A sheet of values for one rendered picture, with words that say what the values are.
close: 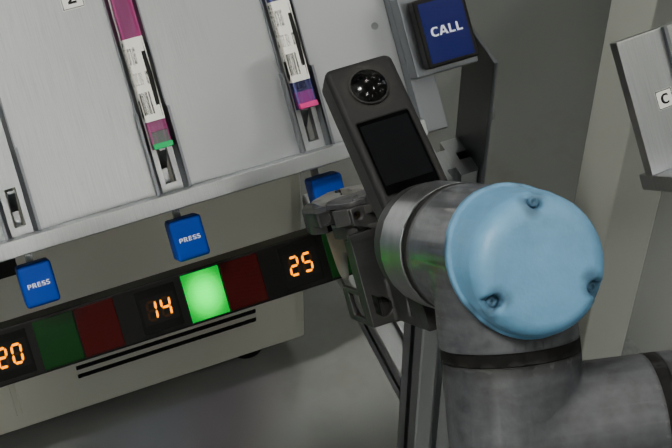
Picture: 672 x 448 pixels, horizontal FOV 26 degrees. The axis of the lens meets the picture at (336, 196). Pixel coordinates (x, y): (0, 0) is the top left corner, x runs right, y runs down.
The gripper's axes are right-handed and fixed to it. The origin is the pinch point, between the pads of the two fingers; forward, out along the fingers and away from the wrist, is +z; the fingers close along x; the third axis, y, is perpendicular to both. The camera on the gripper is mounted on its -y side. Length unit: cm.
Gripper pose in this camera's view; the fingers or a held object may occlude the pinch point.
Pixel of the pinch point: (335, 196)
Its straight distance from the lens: 105.7
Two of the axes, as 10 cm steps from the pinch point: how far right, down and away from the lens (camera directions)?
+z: -2.8, -0.4, 9.6
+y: 2.6, 9.6, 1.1
